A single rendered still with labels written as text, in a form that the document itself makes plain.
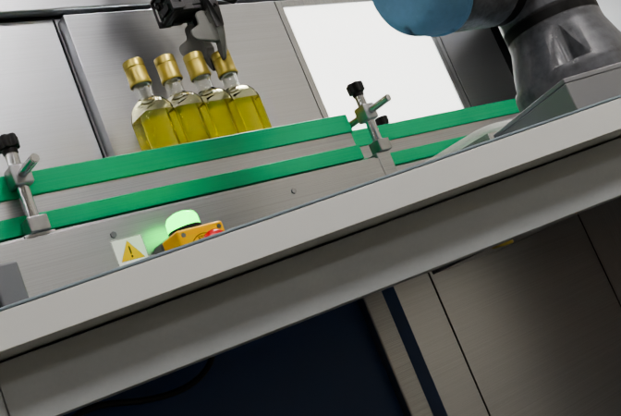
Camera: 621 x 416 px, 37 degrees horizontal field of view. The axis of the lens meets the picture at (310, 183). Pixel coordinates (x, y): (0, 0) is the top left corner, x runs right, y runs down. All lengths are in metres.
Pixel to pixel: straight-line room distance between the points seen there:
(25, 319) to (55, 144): 0.79
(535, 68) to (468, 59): 1.19
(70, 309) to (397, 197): 0.32
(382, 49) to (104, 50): 0.66
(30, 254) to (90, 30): 0.62
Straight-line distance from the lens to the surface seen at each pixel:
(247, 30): 1.83
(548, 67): 1.08
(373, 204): 0.87
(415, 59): 2.10
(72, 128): 1.59
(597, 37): 1.10
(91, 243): 1.17
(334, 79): 1.91
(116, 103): 1.61
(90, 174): 1.23
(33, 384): 0.84
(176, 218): 1.18
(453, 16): 1.03
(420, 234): 0.93
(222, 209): 1.28
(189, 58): 1.55
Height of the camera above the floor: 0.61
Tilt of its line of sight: 11 degrees up
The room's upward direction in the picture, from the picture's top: 22 degrees counter-clockwise
